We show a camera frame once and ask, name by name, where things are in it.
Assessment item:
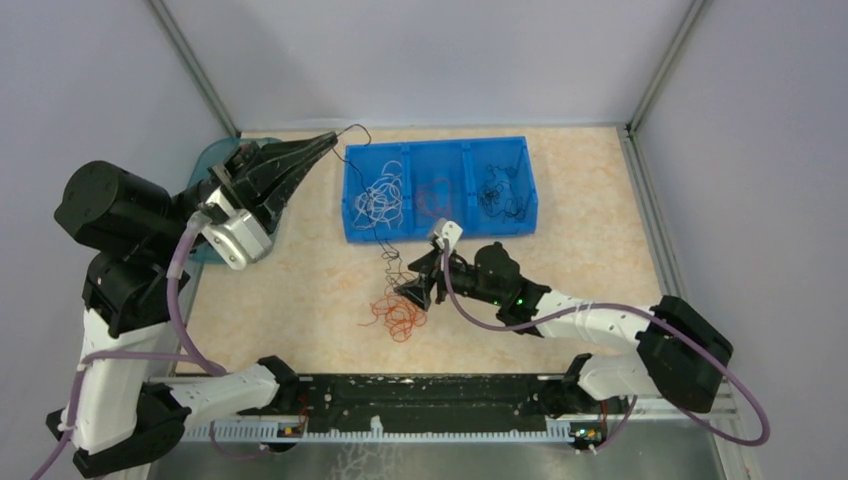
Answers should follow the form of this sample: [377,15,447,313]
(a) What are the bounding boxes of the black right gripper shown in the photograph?
[395,245,504,310]

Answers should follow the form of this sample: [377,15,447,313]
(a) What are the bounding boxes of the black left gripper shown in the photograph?
[166,128,338,234]

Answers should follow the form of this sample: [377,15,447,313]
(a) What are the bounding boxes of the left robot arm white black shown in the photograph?
[46,131,338,479]

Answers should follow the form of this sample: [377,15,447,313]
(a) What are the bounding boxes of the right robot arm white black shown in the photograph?
[394,242,733,413]

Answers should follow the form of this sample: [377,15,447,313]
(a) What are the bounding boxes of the teal translucent plastic tray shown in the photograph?
[187,137,281,265]

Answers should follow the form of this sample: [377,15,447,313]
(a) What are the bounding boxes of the blue three-compartment plastic bin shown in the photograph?
[341,136,539,243]

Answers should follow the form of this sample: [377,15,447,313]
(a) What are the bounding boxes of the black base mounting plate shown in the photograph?
[281,374,597,434]

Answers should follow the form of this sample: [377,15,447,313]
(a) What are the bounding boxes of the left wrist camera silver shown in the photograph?
[201,204,272,270]

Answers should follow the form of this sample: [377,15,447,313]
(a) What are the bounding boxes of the orange cable in bin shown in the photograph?
[410,175,458,227]

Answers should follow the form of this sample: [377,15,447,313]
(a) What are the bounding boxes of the white cables in bin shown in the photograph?
[352,158,407,232]

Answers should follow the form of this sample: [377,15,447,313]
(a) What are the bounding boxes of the black cables in bin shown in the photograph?
[476,164,530,220]

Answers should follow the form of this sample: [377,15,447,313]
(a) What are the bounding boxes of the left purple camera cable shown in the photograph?
[29,211,230,480]

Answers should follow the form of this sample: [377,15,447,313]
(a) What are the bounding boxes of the white slotted cable duct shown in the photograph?
[183,418,575,445]

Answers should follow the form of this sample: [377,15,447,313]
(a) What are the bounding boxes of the aluminium frame rail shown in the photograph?
[617,124,762,479]

